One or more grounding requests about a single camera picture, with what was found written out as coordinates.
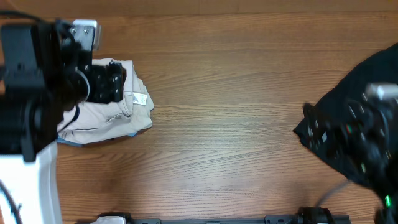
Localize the beige khaki shorts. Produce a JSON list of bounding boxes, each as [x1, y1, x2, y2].
[[58, 60, 154, 145]]

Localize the folded blue denim jeans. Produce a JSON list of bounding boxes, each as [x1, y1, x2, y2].
[[57, 138, 83, 147]]

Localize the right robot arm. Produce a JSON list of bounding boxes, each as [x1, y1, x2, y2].
[[303, 96, 397, 223]]

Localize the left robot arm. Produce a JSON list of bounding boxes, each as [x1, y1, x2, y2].
[[1, 19, 126, 223]]

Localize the black garment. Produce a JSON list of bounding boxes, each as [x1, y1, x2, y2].
[[292, 42, 398, 187]]

